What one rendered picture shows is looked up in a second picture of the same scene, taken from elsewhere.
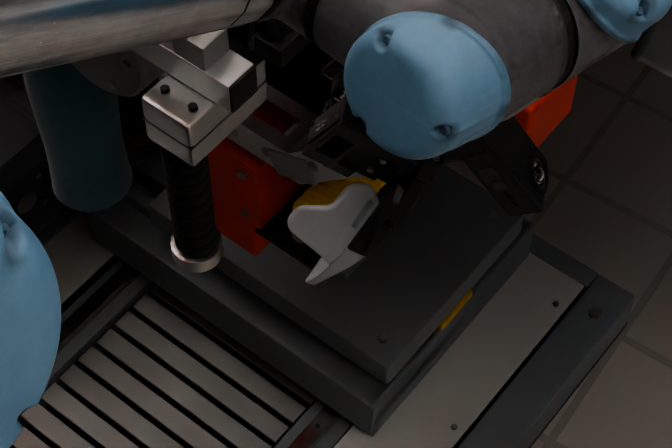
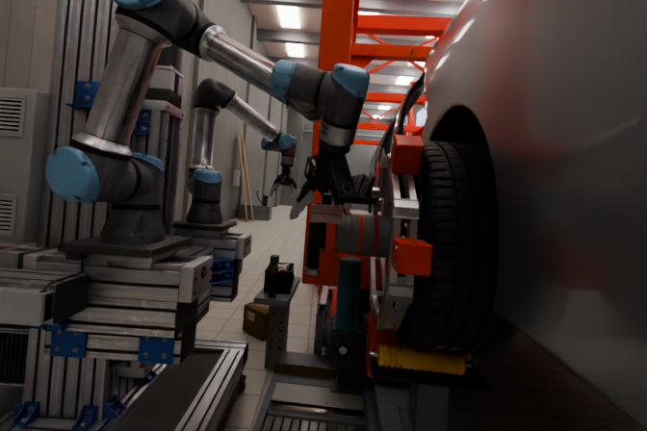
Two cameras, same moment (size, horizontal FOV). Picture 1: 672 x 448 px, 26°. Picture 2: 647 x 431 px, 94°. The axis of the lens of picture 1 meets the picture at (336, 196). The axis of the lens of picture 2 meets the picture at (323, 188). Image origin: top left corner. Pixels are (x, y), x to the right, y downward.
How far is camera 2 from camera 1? 103 cm
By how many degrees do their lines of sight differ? 71
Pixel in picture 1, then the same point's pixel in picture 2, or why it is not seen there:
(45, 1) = (240, 50)
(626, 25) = (336, 73)
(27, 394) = not seen: outside the picture
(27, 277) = not seen: outside the picture
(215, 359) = not seen: outside the picture
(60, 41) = (239, 59)
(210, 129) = (318, 212)
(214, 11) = not seen: hidden behind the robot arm
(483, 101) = (284, 67)
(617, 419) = not seen: outside the picture
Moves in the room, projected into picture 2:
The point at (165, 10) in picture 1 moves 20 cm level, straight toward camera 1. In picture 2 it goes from (262, 68) to (174, 34)
